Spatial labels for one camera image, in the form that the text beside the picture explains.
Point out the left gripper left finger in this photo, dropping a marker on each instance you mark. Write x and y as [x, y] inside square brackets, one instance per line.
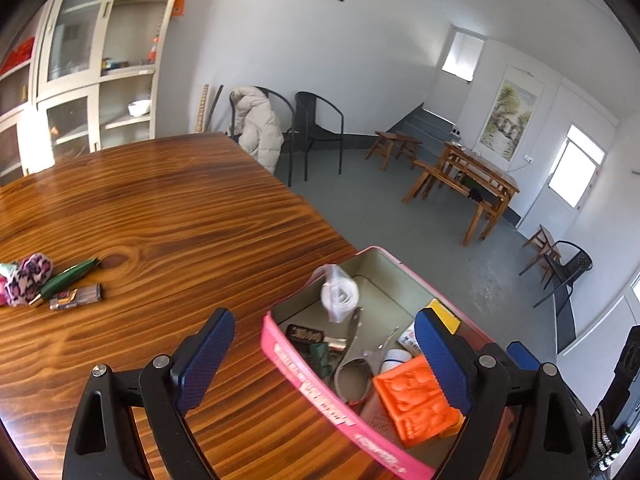
[104, 442]

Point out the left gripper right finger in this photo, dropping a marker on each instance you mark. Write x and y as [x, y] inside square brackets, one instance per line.
[546, 442]

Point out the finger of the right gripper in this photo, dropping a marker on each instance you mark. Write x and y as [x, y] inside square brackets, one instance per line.
[521, 356]

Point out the dark orange rubber cube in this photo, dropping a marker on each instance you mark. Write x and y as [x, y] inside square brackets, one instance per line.
[416, 404]

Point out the black packaged lighter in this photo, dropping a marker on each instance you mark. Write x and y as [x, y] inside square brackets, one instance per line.
[74, 298]

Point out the white roll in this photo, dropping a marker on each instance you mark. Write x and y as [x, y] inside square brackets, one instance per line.
[339, 293]

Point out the green pen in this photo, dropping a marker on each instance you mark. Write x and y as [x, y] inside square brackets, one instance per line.
[63, 280]

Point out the leopard print plush pouch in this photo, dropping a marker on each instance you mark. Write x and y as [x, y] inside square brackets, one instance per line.
[25, 282]

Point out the brown cosmetic bottle gold cap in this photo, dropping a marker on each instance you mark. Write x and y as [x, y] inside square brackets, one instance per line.
[302, 338]

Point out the white cosmetic tube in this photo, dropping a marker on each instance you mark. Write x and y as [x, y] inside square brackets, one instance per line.
[394, 358]

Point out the pink knotted rope toy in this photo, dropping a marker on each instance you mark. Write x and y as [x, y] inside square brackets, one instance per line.
[4, 297]

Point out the black chair by door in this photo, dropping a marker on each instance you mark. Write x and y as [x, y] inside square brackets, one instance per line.
[562, 274]

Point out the pink metal tin box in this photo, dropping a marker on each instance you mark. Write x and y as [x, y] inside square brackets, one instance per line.
[391, 295]

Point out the teal binder clip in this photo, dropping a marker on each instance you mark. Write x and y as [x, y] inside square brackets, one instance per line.
[322, 360]

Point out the small white tube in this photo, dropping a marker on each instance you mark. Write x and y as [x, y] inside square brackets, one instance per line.
[7, 269]

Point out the wooden side table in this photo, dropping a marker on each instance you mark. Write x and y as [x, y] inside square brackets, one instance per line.
[475, 171]

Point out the wooden bench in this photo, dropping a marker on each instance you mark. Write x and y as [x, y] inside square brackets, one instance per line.
[430, 174]

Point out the hanging scroll painting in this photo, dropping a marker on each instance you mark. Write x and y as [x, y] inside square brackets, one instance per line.
[510, 114]

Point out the small wooden stool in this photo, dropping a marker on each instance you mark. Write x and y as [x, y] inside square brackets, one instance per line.
[388, 144]

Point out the black metal chair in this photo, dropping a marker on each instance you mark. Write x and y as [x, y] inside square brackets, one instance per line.
[305, 123]

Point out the white bowl on shelf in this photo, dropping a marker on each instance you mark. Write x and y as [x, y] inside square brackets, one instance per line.
[139, 108]

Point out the chair with beige jacket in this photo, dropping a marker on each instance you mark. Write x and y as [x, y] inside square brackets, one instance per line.
[256, 127]

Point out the beige display cabinet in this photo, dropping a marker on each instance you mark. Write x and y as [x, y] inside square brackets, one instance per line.
[67, 82]

